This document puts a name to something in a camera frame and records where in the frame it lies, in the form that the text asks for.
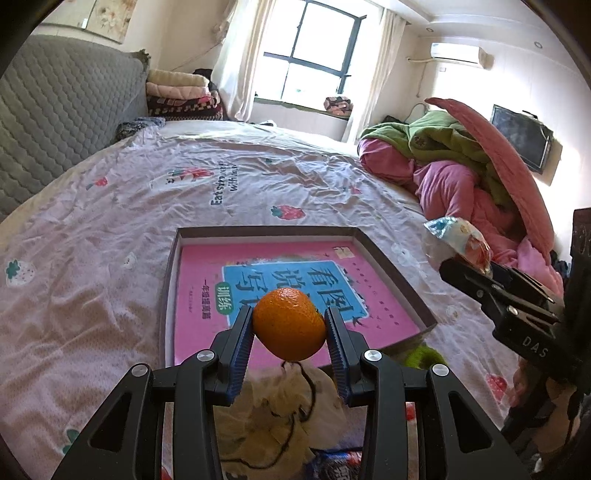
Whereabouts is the crumpled cream bag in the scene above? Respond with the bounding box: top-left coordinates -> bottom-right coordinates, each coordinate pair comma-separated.
217,364 -> 342,480

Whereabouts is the dark blue patterned cloth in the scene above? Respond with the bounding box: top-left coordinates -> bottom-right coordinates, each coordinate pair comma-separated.
115,116 -> 167,139

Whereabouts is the white air conditioner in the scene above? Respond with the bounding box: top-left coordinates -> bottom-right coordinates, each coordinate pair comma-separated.
429,42 -> 489,70

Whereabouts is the blue snack packet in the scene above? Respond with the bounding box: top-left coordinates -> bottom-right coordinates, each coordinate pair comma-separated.
307,450 -> 365,480

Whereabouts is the strawberry print bedsheet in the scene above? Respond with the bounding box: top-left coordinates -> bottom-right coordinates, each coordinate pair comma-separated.
0,119 -> 568,480

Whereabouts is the wall television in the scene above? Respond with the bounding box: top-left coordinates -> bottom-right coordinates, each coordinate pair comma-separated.
490,104 -> 555,174

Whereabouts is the floral wall painting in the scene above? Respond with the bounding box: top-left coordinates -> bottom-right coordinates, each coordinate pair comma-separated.
76,0 -> 132,44

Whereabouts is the pink quilt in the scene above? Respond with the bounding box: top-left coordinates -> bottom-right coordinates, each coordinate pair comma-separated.
358,137 -> 566,296

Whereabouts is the pink patterned bag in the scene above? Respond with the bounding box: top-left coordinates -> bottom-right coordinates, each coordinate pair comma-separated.
323,96 -> 354,116

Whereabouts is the pink book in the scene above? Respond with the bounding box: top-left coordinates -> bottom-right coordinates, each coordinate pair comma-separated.
174,240 -> 421,367

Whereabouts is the window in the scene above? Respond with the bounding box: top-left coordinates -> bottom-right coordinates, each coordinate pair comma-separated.
263,0 -> 363,104

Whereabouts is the pink folded blanket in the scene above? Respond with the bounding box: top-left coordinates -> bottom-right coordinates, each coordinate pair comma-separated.
148,90 -> 220,109

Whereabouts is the green fuzzy ring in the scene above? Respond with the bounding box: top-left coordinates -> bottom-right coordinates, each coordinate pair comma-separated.
399,345 -> 448,370

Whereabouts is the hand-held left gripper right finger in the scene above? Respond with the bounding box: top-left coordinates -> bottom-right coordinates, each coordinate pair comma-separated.
324,307 -> 532,480

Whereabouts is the green blanket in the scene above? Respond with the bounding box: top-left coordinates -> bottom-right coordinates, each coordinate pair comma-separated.
360,111 -> 515,206

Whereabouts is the pink quilted cushion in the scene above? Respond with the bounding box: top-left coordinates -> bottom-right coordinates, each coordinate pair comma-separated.
425,97 -> 555,254

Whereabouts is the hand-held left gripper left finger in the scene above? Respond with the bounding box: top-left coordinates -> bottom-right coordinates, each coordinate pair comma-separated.
51,307 -> 254,480

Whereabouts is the black garment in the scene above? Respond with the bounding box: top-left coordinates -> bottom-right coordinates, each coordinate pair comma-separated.
194,68 -> 223,93

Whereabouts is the dark checkered folded blanket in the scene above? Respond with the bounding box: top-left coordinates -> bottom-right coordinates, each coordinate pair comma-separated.
148,99 -> 227,121

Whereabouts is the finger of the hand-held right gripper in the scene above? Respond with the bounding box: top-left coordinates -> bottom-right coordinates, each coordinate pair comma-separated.
438,257 -> 513,320
490,261 -> 564,320

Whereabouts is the clear snack packet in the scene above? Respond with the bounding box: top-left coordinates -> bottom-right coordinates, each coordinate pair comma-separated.
424,216 -> 492,278

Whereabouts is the red snack packet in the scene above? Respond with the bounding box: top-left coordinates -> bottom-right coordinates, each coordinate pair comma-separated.
405,401 -> 420,462

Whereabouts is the orange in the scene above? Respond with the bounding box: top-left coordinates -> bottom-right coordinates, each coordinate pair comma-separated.
252,287 -> 327,361

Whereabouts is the shallow cardboard box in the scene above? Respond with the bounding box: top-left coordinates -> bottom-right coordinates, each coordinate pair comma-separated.
159,225 -> 437,370

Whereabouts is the white curtain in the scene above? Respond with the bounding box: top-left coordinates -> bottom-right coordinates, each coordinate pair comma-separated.
342,7 -> 407,144
210,0 -> 305,123

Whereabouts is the grey quilted headboard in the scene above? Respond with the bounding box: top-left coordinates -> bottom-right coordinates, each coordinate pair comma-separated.
0,34 -> 151,222

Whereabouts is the cream folded blanket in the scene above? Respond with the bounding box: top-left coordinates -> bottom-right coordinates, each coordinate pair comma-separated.
147,69 -> 211,99

